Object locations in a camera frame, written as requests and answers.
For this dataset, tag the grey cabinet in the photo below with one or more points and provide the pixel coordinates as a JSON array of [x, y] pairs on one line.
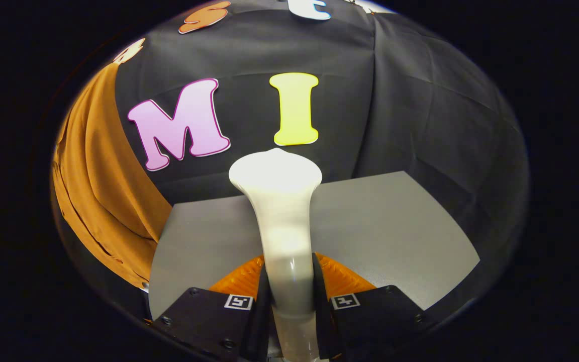
[[370, 226]]

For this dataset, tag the black backdrop cloth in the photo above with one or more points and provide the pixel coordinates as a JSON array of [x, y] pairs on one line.
[[420, 100]]

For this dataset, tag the orange button-up shirt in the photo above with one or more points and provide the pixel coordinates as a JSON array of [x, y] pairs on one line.
[[98, 191]]

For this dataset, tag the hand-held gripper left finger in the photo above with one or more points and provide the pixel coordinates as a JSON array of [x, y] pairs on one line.
[[259, 332]]

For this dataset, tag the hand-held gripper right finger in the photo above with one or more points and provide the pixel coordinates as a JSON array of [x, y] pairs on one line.
[[322, 327]]

